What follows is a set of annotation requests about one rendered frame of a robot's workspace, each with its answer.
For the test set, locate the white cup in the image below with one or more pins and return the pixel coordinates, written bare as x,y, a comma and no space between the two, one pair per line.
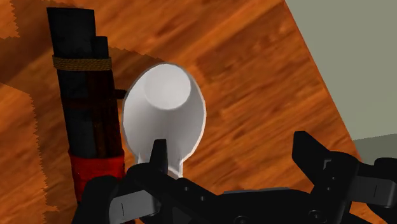
164,121

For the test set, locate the black bundle with red base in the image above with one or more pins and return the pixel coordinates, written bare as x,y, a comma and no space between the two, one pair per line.
83,102

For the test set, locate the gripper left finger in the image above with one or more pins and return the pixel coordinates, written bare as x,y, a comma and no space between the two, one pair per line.
149,189

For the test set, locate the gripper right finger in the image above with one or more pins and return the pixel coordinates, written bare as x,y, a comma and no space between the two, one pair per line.
338,176

